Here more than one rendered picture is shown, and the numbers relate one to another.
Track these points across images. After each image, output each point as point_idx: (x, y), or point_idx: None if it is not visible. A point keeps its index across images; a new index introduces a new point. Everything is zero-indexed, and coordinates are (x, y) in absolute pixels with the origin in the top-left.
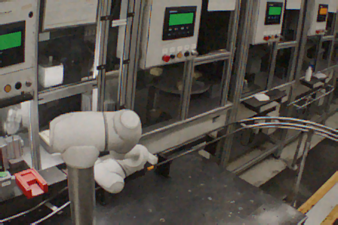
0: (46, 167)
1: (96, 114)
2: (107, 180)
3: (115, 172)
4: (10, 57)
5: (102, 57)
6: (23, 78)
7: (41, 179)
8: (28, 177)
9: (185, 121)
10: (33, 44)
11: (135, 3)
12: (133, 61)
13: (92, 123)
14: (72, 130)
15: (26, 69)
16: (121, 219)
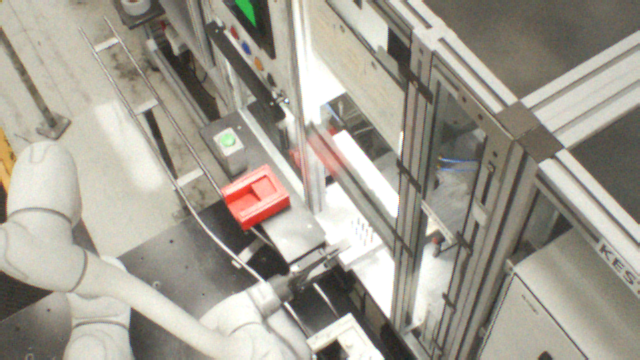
0: (322, 223)
1: (26, 197)
2: (205, 314)
3: (218, 325)
4: (246, 26)
5: (403, 230)
6: (278, 80)
7: (252, 210)
8: (266, 189)
9: None
10: (285, 51)
11: (477, 235)
12: (465, 325)
13: (12, 195)
14: (12, 172)
15: (281, 74)
16: None
